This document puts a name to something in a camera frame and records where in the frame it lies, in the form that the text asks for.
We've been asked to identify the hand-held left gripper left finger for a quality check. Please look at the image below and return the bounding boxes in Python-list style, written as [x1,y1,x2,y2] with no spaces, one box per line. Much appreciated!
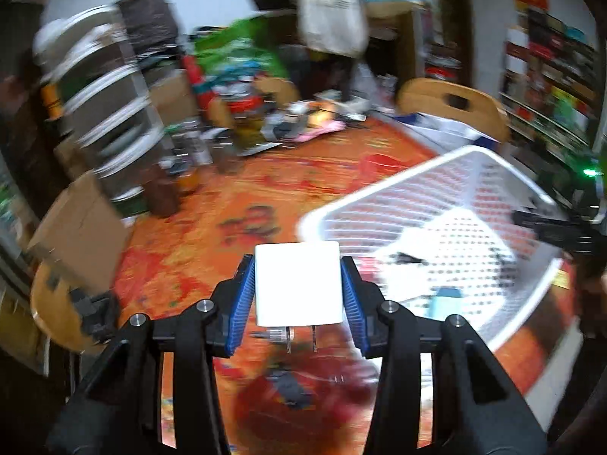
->
[45,253,257,455]

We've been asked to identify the brown ceramic jar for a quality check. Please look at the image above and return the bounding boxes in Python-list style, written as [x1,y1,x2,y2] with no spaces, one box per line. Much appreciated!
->
[149,173,181,216]

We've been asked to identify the closed cardboard box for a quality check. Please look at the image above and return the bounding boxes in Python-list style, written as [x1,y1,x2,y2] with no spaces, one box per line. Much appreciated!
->
[152,73,197,124]

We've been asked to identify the small black device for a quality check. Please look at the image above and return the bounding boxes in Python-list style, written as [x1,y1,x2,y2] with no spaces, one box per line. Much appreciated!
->
[268,370,314,411]

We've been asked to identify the white perforated plastic basket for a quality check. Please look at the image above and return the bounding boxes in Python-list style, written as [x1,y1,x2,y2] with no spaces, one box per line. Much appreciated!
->
[298,146,570,356]

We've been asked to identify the green shopping bag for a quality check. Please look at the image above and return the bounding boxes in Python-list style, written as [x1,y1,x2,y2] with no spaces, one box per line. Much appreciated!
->
[194,16,290,81]

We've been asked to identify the white plug charger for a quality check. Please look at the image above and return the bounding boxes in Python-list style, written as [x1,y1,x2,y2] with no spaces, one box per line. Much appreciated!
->
[255,242,343,354]

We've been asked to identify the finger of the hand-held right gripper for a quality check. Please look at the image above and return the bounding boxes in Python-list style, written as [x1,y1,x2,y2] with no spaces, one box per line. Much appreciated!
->
[511,209,577,247]

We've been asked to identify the shelf of books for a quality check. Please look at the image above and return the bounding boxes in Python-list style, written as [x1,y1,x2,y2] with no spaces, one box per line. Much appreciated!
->
[498,7,603,152]

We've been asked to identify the small blue box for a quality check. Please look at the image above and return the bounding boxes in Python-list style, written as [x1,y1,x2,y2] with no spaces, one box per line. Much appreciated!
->
[429,287,463,323]

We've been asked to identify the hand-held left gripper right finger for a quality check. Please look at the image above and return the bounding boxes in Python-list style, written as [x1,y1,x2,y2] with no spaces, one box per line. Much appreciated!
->
[340,256,551,455]

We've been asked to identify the black plastic bag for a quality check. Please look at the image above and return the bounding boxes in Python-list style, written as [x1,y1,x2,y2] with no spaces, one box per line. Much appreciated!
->
[116,0,183,50]

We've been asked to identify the glass pickle jar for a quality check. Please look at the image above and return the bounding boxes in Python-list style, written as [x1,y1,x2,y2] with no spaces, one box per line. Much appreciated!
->
[232,97,266,147]

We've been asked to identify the white plastic bag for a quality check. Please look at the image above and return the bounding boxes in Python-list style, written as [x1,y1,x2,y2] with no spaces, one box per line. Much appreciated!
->
[291,0,371,55]

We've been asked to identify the dark mirrored wardrobe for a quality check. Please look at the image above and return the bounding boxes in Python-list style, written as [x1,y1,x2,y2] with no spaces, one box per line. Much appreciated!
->
[0,0,53,190]

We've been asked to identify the white power strip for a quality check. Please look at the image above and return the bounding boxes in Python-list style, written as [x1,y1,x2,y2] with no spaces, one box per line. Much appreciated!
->
[332,97,371,115]

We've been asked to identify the wooden chair back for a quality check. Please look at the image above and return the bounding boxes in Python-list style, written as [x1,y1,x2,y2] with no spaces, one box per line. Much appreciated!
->
[397,78,510,143]

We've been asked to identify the white and blue paper bag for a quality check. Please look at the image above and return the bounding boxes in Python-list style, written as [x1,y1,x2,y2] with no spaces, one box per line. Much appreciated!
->
[393,111,503,152]

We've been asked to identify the black lidded glass jar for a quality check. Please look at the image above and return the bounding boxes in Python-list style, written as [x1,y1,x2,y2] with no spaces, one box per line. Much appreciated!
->
[213,133,242,174]

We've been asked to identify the white plastic drawer tower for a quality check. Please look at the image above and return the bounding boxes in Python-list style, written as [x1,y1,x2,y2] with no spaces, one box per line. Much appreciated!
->
[33,5,171,204]

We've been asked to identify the small white box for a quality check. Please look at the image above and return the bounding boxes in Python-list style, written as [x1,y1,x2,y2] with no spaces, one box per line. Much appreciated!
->
[379,239,456,301]

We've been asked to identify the open cardboard box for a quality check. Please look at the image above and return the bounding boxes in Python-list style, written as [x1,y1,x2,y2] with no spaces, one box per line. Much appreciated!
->
[27,171,136,292]

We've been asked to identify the small orange jar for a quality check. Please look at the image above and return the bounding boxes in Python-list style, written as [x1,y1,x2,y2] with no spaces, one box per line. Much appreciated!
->
[178,166,201,195]

